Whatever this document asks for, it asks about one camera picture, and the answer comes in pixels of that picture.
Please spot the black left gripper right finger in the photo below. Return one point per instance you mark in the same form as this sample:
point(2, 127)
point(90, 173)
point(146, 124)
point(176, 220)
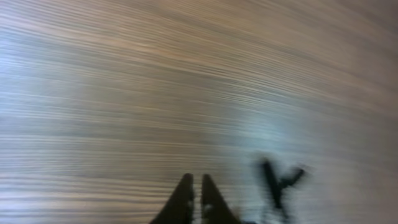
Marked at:
point(214, 209)

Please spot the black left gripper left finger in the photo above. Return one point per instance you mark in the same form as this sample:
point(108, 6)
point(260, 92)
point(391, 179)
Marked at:
point(179, 207)

